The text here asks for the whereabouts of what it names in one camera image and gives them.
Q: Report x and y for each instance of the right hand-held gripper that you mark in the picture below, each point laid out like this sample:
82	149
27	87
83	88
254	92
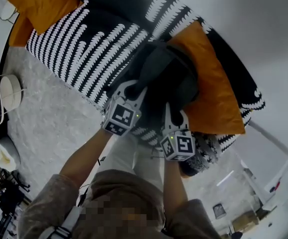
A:
181	146

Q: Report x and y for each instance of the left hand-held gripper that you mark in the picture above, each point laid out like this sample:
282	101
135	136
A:
120	117

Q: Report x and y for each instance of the dark grey backpack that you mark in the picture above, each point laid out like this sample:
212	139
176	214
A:
169	73

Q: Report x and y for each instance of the person's right forearm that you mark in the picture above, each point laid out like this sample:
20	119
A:
175	183

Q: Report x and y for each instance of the person's left forearm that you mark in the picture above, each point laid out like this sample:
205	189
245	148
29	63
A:
86	155

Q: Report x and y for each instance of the black white knitted cushion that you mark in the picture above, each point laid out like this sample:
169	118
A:
203	153

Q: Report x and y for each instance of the large orange pillow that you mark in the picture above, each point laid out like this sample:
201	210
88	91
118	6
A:
213	83

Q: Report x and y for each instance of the person's white trousers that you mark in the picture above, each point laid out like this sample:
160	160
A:
131	158

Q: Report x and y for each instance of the black white patterned bed cover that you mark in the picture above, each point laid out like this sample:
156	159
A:
84	48

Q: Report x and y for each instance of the person's brown top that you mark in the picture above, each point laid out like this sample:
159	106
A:
124	203

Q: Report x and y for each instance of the small grey box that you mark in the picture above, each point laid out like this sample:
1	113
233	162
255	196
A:
219	211

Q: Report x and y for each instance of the white round stool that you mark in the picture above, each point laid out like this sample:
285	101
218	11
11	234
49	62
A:
4	153

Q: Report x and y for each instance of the black chair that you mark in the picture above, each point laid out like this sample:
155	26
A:
9	190

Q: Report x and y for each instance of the white bed frame rail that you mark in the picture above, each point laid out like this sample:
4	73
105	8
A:
271	138

